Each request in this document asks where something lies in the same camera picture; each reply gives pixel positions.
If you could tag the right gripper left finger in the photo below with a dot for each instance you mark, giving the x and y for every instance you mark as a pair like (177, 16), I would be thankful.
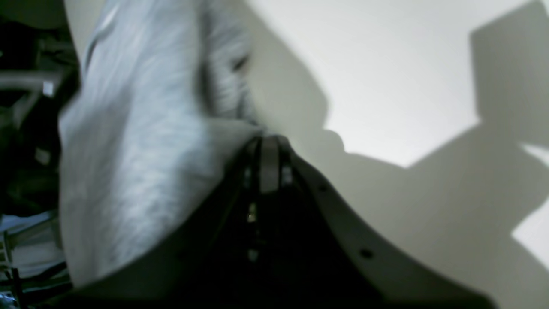
(226, 231)

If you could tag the grey T-shirt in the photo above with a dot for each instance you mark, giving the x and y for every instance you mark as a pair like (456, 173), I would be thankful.
(162, 109)

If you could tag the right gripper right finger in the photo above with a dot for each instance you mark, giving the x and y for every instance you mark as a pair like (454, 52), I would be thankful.
(357, 267)

